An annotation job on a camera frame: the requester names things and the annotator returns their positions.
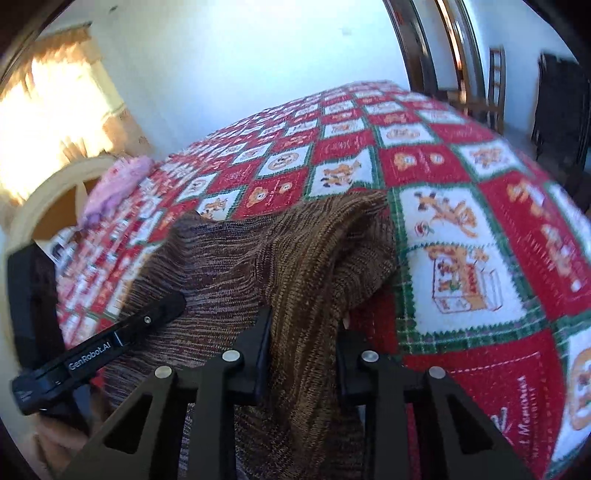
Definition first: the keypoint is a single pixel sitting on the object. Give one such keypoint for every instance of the cream bed headboard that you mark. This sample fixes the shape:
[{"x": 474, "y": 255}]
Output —
[{"x": 51, "y": 198}]

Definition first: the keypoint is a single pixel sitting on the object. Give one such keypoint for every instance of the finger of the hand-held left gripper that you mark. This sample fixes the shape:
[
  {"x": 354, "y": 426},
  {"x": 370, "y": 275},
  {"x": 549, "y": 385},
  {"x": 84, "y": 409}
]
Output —
[{"x": 157, "y": 311}]

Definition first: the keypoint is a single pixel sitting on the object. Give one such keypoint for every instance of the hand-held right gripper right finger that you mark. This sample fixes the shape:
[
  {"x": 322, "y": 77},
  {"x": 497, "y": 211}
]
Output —
[{"x": 348, "y": 369}]

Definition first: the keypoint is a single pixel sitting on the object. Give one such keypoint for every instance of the red white printed blanket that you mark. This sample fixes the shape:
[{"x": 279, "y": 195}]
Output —
[{"x": 461, "y": 240}]

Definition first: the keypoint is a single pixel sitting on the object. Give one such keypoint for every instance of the wooden door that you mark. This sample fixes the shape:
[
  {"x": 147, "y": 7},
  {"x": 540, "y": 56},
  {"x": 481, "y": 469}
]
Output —
[{"x": 461, "y": 46}]

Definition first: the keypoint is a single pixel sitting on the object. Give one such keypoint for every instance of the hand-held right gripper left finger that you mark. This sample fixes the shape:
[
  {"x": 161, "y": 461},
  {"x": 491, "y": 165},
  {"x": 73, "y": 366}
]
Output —
[{"x": 258, "y": 364}]

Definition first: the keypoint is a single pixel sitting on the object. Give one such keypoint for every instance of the pink fluffy cloth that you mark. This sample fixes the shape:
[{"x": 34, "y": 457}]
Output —
[{"x": 115, "y": 189}]

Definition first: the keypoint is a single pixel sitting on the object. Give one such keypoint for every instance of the wooden chair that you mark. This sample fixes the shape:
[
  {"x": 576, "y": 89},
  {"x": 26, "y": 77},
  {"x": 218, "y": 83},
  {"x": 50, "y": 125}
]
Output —
[{"x": 496, "y": 92}]

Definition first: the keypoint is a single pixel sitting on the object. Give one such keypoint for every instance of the black bag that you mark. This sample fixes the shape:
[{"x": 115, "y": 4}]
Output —
[{"x": 561, "y": 106}]

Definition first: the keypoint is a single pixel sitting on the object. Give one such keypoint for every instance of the light curtain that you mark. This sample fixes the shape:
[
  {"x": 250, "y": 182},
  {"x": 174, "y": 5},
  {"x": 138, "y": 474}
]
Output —
[{"x": 51, "y": 106}]

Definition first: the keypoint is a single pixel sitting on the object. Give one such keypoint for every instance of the brown knit sweater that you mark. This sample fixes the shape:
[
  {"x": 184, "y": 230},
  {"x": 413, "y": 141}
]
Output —
[{"x": 277, "y": 258}]

